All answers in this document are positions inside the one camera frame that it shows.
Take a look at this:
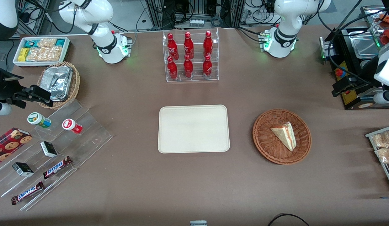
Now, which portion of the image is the red plaid cookie box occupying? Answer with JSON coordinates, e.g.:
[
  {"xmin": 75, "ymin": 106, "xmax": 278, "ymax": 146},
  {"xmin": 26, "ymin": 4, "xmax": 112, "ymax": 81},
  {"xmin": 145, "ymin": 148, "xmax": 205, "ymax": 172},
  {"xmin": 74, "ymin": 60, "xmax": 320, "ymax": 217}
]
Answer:
[{"xmin": 0, "ymin": 127, "xmax": 33, "ymax": 167}]

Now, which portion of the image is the white plastic snack bin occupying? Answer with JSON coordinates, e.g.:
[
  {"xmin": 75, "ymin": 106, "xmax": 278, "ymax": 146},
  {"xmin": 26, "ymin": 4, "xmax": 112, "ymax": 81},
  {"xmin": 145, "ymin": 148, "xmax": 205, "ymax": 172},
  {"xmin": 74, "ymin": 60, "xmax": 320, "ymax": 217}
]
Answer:
[{"xmin": 13, "ymin": 36, "xmax": 71, "ymax": 67}]

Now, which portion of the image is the brown Snickers bar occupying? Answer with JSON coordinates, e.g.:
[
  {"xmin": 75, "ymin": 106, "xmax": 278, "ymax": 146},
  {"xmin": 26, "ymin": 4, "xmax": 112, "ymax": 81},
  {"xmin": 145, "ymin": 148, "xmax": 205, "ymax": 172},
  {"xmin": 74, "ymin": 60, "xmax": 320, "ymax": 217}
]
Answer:
[
  {"xmin": 11, "ymin": 181, "xmax": 44, "ymax": 205},
  {"xmin": 43, "ymin": 156, "xmax": 72, "ymax": 179}
]

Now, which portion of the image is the triangular white bread sandwich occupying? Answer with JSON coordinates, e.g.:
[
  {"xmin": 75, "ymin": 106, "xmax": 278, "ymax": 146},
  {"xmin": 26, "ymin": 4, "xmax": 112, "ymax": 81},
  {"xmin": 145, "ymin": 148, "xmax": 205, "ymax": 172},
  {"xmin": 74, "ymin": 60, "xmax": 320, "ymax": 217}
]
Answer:
[{"xmin": 270, "ymin": 122, "xmax": 297, "ymax": 152}]

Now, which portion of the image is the steel warmer pan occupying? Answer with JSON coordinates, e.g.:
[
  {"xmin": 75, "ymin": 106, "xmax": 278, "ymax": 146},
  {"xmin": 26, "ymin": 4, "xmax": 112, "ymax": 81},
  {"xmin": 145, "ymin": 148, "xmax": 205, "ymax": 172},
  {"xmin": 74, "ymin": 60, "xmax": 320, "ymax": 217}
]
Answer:
[
  {"xmin": 348, "ymin": 30, "xmax": 379, "ymax": 59},
  {"xmin": 359, "ymin": 60, "xmax": 378, "ymax": 73}
]

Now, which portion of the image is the grey wire rack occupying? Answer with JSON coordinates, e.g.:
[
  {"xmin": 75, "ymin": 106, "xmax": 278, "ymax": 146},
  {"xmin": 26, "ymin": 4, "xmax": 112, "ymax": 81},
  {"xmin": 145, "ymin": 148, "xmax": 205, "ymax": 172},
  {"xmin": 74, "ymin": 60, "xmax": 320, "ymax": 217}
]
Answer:
[{"xmin": 365, "ymin": 125, "xmax": 389, "ymax": 192}]

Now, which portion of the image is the light tan wicker basket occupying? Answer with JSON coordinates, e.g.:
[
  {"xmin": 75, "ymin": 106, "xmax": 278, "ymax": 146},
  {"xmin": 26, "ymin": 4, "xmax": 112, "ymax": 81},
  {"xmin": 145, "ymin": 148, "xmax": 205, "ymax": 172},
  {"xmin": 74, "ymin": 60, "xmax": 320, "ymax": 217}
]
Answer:
[{"xmin": 37, "ymin": 61, "xmax": 80, "ymax": 110}]

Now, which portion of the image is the brown wicker basket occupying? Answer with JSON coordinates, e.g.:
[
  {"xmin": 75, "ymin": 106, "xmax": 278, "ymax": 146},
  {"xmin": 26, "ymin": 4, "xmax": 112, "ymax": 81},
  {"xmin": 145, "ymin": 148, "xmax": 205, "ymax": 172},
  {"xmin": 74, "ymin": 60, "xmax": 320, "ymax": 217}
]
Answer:
[{"xmin": 252, "ymin": 108, "xmax": 312, "ymax": 165}]

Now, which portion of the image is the black food warmer machine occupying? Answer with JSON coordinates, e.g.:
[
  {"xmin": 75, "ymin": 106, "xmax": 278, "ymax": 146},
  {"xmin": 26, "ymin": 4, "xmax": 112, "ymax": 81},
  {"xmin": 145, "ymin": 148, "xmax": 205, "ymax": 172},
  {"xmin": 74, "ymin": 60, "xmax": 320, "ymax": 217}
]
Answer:
[{"xmin": 319, "ymin": 5, "xmax": 389, "ymax": 110}]

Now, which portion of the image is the green lidded snack cup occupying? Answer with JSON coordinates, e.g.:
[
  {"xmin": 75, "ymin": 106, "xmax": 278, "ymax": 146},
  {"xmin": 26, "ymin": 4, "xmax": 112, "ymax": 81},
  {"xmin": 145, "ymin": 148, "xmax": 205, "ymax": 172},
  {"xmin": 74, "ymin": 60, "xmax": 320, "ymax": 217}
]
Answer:
[{"xmin": 27, "ymin": 112, "xmax": 52, "ymax": 128}]

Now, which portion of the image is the red aluminium cola bottle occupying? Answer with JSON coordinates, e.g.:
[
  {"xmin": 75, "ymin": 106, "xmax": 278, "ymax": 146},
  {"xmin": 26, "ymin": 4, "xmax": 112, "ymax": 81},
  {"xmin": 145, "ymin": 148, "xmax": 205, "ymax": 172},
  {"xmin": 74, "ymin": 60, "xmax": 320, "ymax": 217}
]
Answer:
[
  {"xmin": 167, "ymin": 33, "xmax": 179, "ymax": 61},
  {"xmin": 203, "ymin": 30, "xmax": 213, "ymax": 58},
  {"xmin": 203, "ymin": 54, "xmax": 213, "ymax": 78},
  {"xmin": 167, "ymin": 56, "xmax": 178, "ymax": 80},
  {"xmin": 184, "ymin": 32, "xmax": 194, "ymax": 59},
  {"xmin": 183, "ymin": 55, "xmax": 194, "ymax": 78}
]

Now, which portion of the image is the clear acrylic step stand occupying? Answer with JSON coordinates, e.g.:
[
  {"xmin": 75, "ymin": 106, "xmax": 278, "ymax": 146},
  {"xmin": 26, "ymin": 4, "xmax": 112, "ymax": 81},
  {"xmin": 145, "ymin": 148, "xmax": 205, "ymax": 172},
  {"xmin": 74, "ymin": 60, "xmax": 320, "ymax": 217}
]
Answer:
[{"xmin": 0, "ymin": 99, "xmax": 114, "ymax": 211}]

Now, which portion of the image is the silver foil container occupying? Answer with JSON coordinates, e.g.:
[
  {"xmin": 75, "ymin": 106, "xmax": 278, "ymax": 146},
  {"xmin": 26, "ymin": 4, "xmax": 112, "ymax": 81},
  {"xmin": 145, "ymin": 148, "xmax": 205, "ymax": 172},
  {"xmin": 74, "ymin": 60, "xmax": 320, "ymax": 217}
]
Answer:
[{"xmin": 41, "ymin": 66, "xmax": 73, "ymax": 101}]

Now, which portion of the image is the clear bag of snacks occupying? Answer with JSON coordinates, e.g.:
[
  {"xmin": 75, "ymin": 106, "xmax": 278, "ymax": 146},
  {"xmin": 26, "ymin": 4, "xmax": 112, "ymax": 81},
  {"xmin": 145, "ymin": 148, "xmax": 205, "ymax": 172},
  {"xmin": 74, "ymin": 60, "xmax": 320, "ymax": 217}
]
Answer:
[
  {"xmin": 375, "ymin": 147, "xmax": 389, "ymax": 164},
  {"xmin": 371, "ymin": 131, "xmax": 389, "ymax": 148}
]

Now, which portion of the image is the beige plastic tray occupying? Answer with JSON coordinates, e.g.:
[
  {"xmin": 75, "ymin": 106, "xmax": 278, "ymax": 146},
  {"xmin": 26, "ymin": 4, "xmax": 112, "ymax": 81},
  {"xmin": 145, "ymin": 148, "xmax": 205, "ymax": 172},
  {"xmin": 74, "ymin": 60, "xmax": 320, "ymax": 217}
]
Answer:
[{"xmin": 157, "ymin": 105, "xmax": 230, "ymax": 154}]

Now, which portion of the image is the small black carton box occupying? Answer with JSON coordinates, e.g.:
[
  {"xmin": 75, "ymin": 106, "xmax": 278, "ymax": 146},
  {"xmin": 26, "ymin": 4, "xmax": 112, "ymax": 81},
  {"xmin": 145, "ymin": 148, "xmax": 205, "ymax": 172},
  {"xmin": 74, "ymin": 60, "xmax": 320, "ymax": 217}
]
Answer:
[
  {"xmin": 12, "ymin": 162, "xmax": 34, "ymax": 177},
  {"xmin": 40, "ymin": 141, "xmax": 58, "ymax": 158}
]

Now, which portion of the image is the clear acrylic bottle rack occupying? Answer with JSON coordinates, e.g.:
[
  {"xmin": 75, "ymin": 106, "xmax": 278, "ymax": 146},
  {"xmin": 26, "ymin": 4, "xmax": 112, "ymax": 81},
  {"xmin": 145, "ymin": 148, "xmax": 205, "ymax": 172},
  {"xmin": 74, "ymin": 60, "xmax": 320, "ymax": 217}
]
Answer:
[{"xmin": 163, "ymin": 28, "xmax": 219, "ymax": 83}]

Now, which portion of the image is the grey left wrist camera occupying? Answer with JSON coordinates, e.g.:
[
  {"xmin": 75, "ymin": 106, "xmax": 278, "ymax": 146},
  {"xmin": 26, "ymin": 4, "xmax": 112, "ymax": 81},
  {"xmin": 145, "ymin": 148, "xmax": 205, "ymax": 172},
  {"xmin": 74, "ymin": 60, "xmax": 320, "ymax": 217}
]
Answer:
[{"xmin": 373, "ymin": 90, "xmax": 389, "ymax": 105}]

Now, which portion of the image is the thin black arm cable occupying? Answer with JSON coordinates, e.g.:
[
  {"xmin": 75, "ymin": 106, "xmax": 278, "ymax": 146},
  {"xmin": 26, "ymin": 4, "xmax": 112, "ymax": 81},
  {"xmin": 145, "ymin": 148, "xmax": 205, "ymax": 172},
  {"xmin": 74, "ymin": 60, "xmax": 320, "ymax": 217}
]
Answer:
[{"xmin": 317, "ymin": 0, "xmax": 375, "ymax": 89}]

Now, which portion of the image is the red lidded snack cup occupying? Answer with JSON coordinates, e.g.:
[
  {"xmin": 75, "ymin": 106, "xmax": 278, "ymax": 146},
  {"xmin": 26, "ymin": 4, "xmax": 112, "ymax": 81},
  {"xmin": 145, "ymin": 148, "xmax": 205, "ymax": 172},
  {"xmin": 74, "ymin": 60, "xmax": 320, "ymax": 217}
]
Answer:
[{"xmin": 62, "ymin": 118, "xmax": 83, "ymax": 134}]

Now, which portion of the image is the clear cracker bag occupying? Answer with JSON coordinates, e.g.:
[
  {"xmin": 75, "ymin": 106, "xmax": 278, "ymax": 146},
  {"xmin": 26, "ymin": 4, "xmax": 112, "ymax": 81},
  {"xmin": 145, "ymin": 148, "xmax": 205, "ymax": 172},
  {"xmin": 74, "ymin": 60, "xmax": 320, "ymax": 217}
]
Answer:
[
  {"xmin": 38, "ymin": 38, "xmax": 57, "ymax": 48},
  {"xmin": 27, "ymin": 46, "xmax": 63, "ymax": 62}
]

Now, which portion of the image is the thick black cable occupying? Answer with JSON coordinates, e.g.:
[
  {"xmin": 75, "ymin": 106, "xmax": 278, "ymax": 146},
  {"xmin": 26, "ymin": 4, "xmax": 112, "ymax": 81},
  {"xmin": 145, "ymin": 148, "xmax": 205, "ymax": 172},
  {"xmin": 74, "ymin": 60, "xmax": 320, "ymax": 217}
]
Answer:
[{"xmin": 267, "ymin": 213, "xmax": 310, "ymax": 226}]

